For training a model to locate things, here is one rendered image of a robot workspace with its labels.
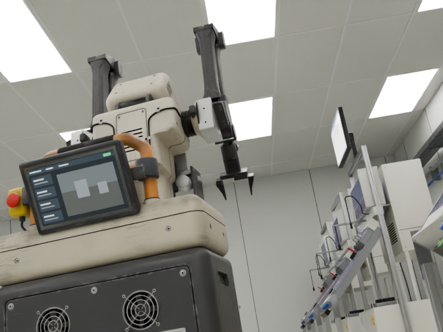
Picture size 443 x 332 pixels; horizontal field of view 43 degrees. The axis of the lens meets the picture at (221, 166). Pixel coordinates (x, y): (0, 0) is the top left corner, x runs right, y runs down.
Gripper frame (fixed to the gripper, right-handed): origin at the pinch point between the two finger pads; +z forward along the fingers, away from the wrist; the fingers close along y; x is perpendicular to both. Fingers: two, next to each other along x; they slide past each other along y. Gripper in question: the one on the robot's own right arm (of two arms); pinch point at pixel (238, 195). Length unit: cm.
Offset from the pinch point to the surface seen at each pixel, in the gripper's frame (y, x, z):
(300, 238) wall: -22, -619, 253
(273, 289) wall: 31, -579, 310
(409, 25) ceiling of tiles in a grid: -153, -337, -35
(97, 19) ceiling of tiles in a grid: 99, -236, -92
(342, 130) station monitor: -73, -282, 37
